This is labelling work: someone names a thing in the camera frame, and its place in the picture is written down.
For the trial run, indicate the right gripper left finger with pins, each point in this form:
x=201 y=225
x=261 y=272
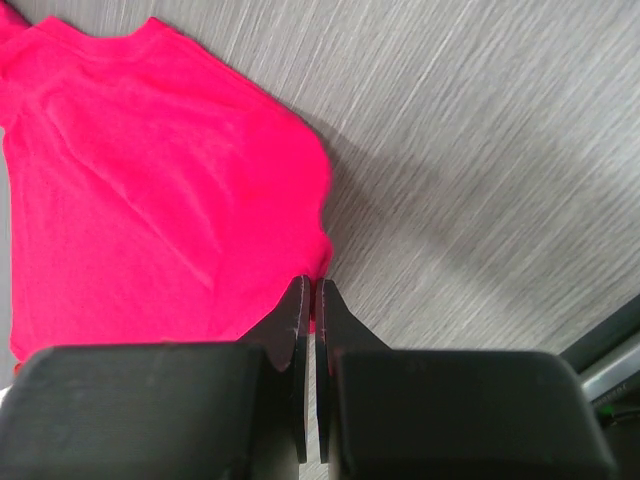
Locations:
x=222 y=410

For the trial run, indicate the crimson t shirt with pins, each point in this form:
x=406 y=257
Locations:
x=156 y=194

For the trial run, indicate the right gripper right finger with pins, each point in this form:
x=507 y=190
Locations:
x=386 y=413

